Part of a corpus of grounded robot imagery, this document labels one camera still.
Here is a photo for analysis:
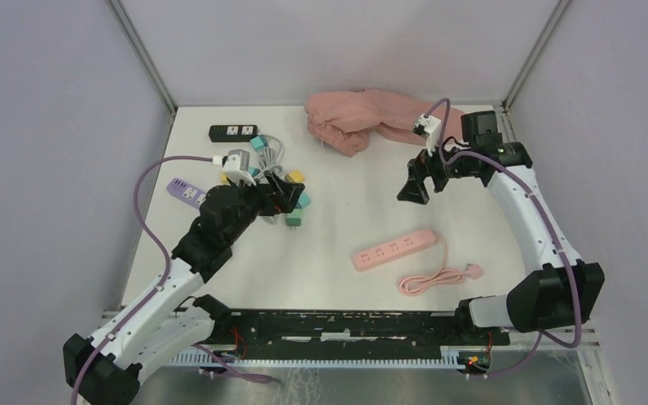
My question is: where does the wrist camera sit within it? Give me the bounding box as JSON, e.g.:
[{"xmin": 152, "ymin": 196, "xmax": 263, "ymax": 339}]
[
  {"xmin": 413, "ymin": 114, "xmax": 443, "ymax": 156},
  {"xmin": 211, "ymin": 149, "xmax": 257, "ymax": 186}
]

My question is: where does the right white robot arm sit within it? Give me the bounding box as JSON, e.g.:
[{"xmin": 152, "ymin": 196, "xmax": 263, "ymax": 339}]
[{"xmin": 397, "ymin": 111, "xmax": 605, "ymax": 344}]

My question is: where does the purple power strip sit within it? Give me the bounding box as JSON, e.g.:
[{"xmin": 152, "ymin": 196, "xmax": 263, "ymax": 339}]
[{"xmin": 166, "ymin": 178, "xmax": 206, "ymax": 209}]

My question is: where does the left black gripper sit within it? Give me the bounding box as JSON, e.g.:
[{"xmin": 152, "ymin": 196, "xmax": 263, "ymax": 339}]
[{"xmin": 224, "ymin": 170, "xmax": 304, "ymax": 245}]

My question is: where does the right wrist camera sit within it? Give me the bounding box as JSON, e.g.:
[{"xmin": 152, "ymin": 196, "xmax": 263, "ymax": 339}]
[{"xmin": 413, "ymin": 114, "xmax": 443, "ymax": 156}]

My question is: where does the pink power strip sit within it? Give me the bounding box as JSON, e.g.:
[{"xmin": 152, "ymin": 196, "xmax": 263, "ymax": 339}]
[{"xmin": 351, "ymin": 229, "xmax": 438, "ymax": 272}]

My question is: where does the black power strip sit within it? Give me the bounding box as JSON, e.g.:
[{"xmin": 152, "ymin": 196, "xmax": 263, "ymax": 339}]
[{"xmin": 208, "ymin": 125, "xmax": 259, "ymax": 143}]

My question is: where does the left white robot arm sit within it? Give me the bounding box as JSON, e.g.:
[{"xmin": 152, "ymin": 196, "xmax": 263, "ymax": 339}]
[{"xmin": 63, "ymin": 173, "xmax": 305, "ymax": 404}]

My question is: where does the grey cable of left strip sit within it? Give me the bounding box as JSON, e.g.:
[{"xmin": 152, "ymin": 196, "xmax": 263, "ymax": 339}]
[{"xmin": 254, "ymin": 132, "xmax": 286, "ymax": 177}]

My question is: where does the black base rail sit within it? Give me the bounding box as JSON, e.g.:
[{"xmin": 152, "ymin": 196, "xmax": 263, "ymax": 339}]
[{"xmin": 173, "ymin": 305, "xmax": 504, "ymax": 375}]

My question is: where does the teal plug adapter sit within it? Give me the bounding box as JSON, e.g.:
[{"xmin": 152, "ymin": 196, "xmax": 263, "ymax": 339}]
[{"xmin": 250, "ymin": 135, "xmax": 268, "ymax": 153}]

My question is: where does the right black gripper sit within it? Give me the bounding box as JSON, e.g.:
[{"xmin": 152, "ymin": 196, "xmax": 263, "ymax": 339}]
[{"xmin": 397, "ymin": 132, "xmax": 476, "ymax": 204}]

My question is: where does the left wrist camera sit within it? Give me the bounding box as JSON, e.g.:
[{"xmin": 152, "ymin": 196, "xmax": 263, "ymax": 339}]
[{"xmin": 211, "ymin": 149, "xmax": 257, "ymax": 186}]

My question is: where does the pink cloth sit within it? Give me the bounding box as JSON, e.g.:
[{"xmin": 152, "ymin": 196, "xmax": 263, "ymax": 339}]
[{"xmin": 305, "ymin": 87, "xmax": 478, "ymax": 158}]

